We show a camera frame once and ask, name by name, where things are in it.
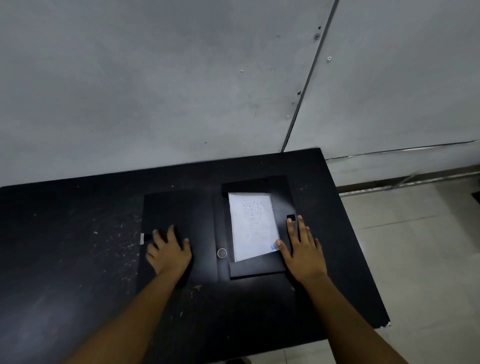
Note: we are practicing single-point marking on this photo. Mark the person's left hand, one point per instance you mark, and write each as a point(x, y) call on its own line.
point(170, 257)

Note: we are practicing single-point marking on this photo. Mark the person's right hand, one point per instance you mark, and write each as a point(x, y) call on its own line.
point(305, 262)

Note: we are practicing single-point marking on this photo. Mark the person's right little finger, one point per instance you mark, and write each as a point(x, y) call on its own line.
point(320, 247)

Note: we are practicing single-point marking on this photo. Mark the person's right middle finger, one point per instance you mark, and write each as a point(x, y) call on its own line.
point(303, 230)

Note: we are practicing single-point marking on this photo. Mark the person's right thumb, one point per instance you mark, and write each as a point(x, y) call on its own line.
point(282, 249)

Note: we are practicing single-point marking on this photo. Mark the person's left middle finger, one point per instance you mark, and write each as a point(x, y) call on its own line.
point(158, 236)

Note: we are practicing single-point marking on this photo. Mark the person's left thumb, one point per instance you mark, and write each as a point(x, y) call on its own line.
point(186, 245)

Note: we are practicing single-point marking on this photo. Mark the black box file folder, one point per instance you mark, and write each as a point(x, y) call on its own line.
point(195, 221)

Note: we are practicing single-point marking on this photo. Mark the person's right forearm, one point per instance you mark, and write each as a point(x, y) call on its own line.
point(345, 322)

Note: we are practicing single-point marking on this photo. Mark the person's left forearm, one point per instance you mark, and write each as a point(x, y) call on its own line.
point(131, 322)

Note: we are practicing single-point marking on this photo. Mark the white paper sheet stack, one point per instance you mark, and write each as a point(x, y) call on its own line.
point(253, 228)

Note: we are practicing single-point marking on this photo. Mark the grey metal floor strip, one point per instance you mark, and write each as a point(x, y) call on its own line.
point(408, 183)

